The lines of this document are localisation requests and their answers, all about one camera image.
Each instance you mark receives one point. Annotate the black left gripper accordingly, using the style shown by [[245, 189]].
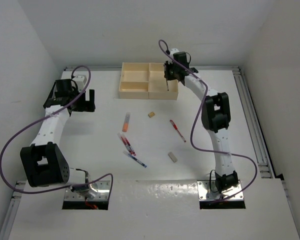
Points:
[[85, 105]]

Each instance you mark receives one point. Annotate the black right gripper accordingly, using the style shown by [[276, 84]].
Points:
[[168, 76]]

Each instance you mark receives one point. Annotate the red gel pen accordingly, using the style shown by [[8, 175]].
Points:
[[177, 130]]

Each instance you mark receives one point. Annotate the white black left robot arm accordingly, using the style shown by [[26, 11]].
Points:
[[43, 162]]

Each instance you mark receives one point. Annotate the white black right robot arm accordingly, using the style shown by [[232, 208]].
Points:
[[215, 115]]

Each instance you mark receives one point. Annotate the cream wooden compartment tray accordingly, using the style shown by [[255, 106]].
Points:
[[145, 81]]

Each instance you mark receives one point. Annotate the small tan eraser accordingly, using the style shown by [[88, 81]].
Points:
[[151, 114]]

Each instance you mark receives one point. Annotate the orange highlighter marker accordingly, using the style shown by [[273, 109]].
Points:
[[126, 122]]

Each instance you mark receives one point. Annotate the grey speckled eraser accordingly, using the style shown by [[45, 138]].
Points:
[[172, 157]]

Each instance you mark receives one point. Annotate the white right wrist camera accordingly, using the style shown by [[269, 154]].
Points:
[[173, 51]]

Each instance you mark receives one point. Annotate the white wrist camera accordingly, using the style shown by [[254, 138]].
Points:
[[81, 81], [173, 51]]

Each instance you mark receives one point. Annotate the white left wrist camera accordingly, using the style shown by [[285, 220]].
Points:
[[81, 81]]

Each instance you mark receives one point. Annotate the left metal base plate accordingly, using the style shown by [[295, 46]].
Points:
[[98, 191]]

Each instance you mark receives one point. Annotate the metal base plate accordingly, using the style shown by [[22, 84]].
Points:
[[208, 192], [98, 191]]

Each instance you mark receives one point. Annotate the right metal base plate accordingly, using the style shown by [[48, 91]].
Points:
[[208, 192]]

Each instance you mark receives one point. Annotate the aluminium frame rail right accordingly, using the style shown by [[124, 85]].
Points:
[[260, 148]]

